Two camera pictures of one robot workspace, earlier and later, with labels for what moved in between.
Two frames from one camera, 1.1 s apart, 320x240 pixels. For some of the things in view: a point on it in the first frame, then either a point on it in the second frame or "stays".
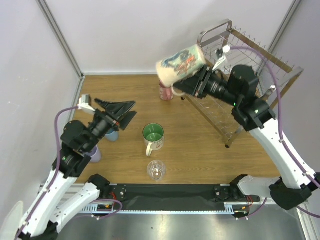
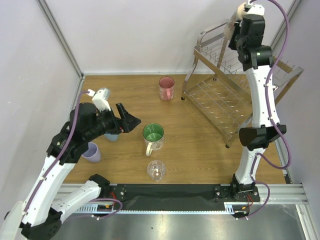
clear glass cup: x=156 y=169 stays
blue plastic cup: x=112 y=137 stays
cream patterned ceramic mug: x=179 y=66 → x=237 y=16
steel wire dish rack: x=227 y=48 stays
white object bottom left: x=12 y=222 stays
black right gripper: x=202 y=81 → x=233 y=40
